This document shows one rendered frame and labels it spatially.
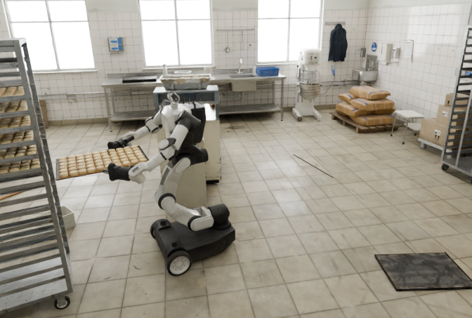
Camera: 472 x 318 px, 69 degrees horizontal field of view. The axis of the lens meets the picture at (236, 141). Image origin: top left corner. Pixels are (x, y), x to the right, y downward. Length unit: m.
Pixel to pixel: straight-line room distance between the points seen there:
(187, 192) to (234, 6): 4.60
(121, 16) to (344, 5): 4.46
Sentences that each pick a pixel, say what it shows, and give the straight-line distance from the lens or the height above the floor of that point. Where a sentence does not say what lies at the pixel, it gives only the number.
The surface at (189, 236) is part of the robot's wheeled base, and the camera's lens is 3.06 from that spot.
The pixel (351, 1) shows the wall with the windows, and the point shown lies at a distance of 8.04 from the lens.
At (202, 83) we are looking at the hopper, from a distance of 3.90.
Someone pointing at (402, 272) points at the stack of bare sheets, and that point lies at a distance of 3.17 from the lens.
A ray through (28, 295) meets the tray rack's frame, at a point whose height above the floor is 0.15.
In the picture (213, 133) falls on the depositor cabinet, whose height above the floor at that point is 0.68.
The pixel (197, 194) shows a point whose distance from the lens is 3.50.
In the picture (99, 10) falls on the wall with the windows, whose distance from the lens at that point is 7.24.
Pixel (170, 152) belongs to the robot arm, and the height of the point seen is 1.08.
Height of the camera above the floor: 1.89
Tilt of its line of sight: 19 degrees down
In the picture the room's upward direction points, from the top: 1 degrees counter-clockwise
